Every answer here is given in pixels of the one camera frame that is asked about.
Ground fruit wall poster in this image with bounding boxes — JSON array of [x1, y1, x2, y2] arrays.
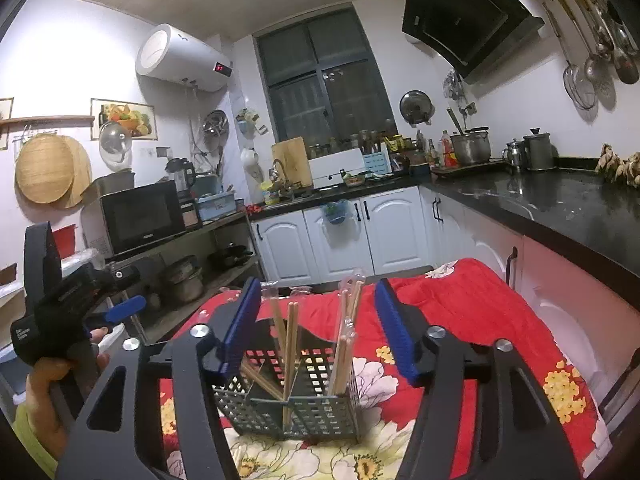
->
[[90, 98, 156, 141]]

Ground black stone countertop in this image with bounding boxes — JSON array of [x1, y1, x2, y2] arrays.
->
[[245, 157, 640, 311]]

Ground glass pot lid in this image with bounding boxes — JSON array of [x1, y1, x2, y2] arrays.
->
[[98, 121, 134, 171]]

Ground person's left hand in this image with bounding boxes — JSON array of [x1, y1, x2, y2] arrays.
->
[[24, 326, 112, 433]]

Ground black range hood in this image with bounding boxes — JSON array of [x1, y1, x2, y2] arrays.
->
[[402, 0, 546, 86]]

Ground black plastic utensil basket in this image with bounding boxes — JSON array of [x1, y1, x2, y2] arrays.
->
[[210, 327, 362, 443]]

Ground person's left forearm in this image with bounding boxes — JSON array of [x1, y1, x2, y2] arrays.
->
[[12, 402, 66, 468]]

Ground hanging steel bowl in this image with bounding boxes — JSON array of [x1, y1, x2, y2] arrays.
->
[[201, 109, 231, 139]]

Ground small hanging utensil rack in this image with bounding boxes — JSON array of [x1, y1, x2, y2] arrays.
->
[[442, 70, 466, 107]]

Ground blue white knife block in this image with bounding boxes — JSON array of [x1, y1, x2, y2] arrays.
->
[[361, 132, 391, 174]]

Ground round bamboo tray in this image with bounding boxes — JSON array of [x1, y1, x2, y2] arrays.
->
[[15, 132, 76, 206]]

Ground dark framed window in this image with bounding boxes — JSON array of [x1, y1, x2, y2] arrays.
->
[[252, 2, 398, 143]]

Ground round wooden board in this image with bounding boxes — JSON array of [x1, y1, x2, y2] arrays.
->
[[60, 135, 94, 209]]

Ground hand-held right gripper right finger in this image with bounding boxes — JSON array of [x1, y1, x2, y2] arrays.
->
[[374, 277, 586, 480]]

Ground wooden cutting board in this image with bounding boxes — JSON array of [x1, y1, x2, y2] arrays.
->
[[271, 136, 313, 189]]

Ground white electric water heater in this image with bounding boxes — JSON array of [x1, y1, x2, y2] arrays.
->
[[136, 23, 235, 94]]

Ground small steel kettle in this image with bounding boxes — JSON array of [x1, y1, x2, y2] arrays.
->
[[501, 139, 526, 170]]

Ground metal tray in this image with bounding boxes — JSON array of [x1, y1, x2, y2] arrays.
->
[[80, 170, 137, 199]]

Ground red floral tablecloth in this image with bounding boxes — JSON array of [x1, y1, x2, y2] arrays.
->
[[160, 257, 613, 480]]

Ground red plastic bucket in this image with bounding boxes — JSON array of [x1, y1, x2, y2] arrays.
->
[[52, 224, 79, 261]]

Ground steel pot on shelf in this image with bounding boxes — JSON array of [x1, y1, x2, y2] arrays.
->
[[160, 255, 205, 306]]

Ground metal storage shelf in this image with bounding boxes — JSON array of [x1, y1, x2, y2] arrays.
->
[[100, 210, 263, 342]]

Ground blue plastic bag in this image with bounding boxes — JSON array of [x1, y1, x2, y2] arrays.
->
[[320, 200, 353, 226]]

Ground white base cabinets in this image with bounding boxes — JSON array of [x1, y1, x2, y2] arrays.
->
[[250, 185, 640, 411]]

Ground white countertop appliance box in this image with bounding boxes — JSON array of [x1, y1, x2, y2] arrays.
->
[[309, 150, 369, 191]]

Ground black microwave oven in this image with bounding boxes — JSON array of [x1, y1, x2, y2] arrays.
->
[[80, 180, 187, 259]]

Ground black wok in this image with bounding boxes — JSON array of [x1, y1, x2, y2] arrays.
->
[[207, 244, 253, 269]]

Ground row of condiment bottles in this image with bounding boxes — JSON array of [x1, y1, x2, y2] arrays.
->
[[380, 127, 461, 171]]

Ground large steel stock pot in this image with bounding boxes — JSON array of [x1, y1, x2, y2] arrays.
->
[[450, 127, 492, 166]]

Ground round steel pot lid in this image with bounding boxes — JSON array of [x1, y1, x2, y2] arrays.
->
[[399, 90, 435, 126]]

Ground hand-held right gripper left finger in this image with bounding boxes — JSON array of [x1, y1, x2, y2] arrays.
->
[[55, 276, 263, 480]]

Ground black electric kettle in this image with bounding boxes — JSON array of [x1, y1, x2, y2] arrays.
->
[[165, 157, 197, 191]]

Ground steel pot with lid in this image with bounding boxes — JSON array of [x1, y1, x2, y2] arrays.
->
[[522, 127, 556, 171]]

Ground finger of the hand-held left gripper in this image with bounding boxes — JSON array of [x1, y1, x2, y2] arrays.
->
[[100, 266, 142, 292], [82, 295, 148, 335]]

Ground row of hanging kitchen utensils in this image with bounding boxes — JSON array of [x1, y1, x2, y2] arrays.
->
[[542, 0, 640, 111]]

